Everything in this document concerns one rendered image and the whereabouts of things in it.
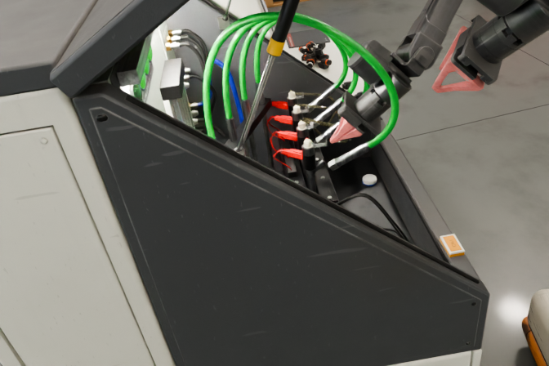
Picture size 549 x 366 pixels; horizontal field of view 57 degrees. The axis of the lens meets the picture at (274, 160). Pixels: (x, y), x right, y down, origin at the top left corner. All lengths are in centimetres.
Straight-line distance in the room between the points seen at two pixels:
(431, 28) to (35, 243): 79
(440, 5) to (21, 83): 76
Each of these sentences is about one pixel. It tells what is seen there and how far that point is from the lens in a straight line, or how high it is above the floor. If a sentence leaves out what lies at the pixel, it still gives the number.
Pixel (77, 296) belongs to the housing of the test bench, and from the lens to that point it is 87.
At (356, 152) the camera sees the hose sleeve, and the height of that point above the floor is 115.
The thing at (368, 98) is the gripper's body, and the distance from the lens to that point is 103.
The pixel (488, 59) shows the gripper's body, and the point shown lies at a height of 137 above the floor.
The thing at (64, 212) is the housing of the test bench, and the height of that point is 128.
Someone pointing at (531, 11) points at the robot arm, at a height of 145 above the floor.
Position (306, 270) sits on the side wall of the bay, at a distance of 83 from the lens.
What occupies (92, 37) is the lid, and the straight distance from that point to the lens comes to 60.
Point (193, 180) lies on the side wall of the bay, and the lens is 70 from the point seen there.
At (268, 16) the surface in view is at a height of 142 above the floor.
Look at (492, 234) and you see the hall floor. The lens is 255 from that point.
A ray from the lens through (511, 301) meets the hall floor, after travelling 229.
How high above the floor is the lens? 169
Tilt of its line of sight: 34 degrees down
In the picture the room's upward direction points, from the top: 9 degrees counter-clockwise
